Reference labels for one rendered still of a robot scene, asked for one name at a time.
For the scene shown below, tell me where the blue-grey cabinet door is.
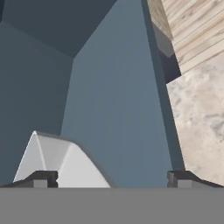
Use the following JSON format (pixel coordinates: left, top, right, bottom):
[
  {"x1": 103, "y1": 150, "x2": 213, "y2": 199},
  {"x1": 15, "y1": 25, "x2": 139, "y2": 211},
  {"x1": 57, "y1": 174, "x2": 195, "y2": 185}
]
[{"x1": 59, "y1": 0, "x2": 186, "y2": 189}]

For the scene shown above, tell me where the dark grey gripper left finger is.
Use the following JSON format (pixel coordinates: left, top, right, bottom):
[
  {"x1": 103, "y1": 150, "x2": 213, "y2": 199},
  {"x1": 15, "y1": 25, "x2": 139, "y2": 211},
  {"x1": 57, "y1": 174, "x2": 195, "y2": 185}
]
[{"x1": 0, "y1": 170, "x2": 59, "y2": 189}]

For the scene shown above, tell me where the white translucent tupperware container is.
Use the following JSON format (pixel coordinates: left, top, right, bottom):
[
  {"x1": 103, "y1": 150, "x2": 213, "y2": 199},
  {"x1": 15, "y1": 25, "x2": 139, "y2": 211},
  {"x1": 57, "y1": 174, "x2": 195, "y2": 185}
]
[{"x1": 12, "y1": 129, "x2": 114, "y2": 189}]

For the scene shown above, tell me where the blue-grey cabinet body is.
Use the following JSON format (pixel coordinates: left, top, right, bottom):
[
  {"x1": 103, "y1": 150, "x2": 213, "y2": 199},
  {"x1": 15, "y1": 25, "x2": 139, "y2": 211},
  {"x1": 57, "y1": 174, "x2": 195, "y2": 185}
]
[{"x1": 0, "y1": 0, "x2": 119, "y2": 187}]

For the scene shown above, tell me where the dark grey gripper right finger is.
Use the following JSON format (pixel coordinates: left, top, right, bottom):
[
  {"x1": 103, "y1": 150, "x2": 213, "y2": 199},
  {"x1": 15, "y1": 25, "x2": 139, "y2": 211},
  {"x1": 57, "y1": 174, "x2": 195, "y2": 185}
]
[{"x1": 166, "y1": 170, "x2": 224, "y2": 189}]

